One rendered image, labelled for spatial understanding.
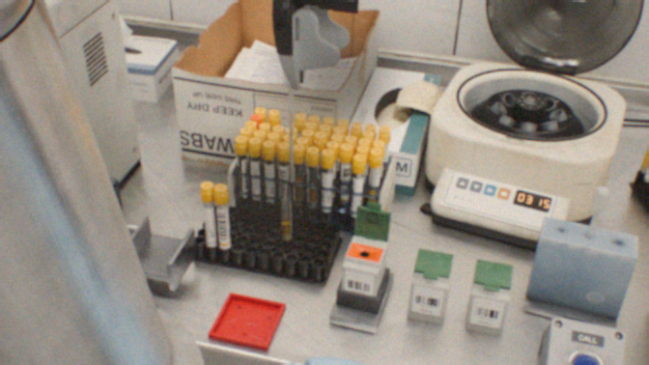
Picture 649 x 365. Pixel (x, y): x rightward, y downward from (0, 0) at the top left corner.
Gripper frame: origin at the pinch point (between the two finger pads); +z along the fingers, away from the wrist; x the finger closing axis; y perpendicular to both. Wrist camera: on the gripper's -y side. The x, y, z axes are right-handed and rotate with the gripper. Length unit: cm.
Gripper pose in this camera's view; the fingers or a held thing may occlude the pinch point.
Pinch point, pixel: (292, 73)
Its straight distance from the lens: 77.0
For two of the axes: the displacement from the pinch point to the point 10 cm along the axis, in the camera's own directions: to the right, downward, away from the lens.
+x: 2.4, -5.6, 8.0
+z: -0.2, 8.2, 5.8
